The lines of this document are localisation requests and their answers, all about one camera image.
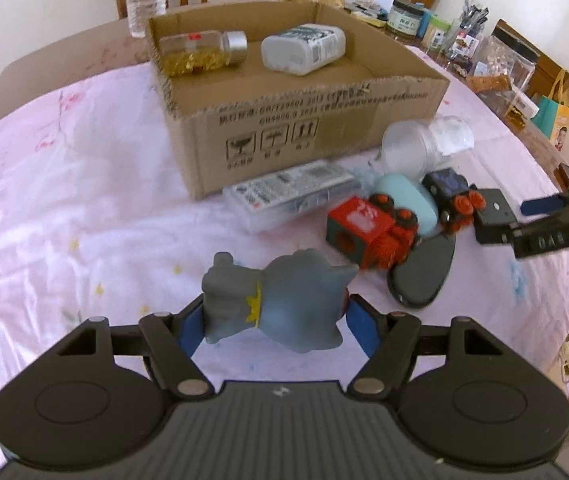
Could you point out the small white labelled packet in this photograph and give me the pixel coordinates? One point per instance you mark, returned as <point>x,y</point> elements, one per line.
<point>523,109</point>

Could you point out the red toy train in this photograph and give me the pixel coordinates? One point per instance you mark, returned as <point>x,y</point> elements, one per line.
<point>364,225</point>

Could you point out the stack of papers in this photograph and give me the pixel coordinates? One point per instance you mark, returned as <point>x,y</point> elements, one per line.
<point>364,10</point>

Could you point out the dark grey oval case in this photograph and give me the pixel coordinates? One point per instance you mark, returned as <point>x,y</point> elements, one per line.
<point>422,272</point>

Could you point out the blue toy train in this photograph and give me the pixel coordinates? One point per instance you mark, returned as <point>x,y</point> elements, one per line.
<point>452,192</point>

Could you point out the orange snack packet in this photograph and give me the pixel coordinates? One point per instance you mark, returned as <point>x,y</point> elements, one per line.
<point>489,83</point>

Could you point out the glass jar with silver lid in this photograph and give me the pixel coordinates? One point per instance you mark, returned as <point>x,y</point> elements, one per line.
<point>194,52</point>

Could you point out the large clear jar, black lid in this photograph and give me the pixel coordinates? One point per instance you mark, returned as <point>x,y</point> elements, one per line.
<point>506,60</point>

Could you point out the clear plastic case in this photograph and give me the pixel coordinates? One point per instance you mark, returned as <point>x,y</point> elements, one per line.
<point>289,192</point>

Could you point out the light teal oval case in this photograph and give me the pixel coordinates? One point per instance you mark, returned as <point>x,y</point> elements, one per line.
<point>412,195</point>

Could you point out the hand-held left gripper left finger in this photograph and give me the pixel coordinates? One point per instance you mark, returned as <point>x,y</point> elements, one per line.
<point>192,332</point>

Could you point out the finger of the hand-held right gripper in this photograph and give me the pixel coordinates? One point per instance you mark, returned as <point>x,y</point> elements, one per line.
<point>541,205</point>
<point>546,240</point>

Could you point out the white bottle with green label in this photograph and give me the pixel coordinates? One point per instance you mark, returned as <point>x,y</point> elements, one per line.
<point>299,49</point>

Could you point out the teal gift bag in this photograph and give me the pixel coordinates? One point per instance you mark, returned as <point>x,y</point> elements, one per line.
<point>556,120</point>

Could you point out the jar with green lid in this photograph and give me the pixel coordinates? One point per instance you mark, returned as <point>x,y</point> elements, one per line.
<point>437,32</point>

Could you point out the small teal box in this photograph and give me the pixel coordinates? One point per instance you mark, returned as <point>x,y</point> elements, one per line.
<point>428,15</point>

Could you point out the cardboard box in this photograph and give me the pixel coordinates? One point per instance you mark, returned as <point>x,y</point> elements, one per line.
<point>264,125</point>

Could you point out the clear jar holding pens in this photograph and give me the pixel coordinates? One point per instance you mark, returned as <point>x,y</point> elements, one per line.
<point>464,47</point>

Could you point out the clear round plastic jar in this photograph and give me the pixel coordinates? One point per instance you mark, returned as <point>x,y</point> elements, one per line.
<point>414,147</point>

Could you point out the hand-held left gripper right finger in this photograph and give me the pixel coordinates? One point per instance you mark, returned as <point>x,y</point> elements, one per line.
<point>362,325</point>

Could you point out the glass jar with black lid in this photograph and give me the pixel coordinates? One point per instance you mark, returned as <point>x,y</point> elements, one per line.
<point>405,19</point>

